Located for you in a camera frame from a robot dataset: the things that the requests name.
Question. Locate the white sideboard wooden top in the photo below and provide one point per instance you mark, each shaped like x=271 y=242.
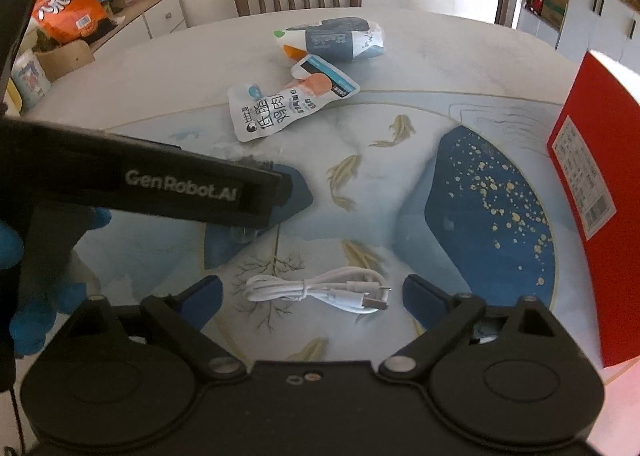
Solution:
x=150 y=18

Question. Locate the low white cabinet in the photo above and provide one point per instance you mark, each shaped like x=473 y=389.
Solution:
x=537 y=25

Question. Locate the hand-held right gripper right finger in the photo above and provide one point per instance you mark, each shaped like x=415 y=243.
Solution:
x=424 y=300

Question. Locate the red cardboard box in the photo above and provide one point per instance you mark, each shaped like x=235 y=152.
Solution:
x=600 y=175

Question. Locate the white wall cabinet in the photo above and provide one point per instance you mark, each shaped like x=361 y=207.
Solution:
x=605 y=20

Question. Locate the white blue package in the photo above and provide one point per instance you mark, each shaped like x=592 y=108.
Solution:
x=30 y=78

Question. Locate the printed marble desktop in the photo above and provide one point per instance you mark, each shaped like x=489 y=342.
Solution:
x=450 y=65

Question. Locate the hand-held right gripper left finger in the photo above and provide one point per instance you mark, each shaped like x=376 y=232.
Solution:
x=201 y=302

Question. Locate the white snack packet orange print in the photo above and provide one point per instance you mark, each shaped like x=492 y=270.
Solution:
x=265 y=110

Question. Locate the person's left hand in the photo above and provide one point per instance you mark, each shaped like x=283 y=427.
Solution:
x=35 y=331

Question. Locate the orange snack bag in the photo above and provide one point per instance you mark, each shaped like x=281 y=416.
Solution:
x=67 y=3

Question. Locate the open tan cardboard box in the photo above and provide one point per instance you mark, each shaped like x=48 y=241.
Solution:
x=65 y=60

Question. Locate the blue white snack packet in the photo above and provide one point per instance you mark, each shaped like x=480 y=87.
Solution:
x=330 y=38

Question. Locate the brown cardboard box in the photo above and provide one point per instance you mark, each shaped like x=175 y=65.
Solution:
x=556 y=0

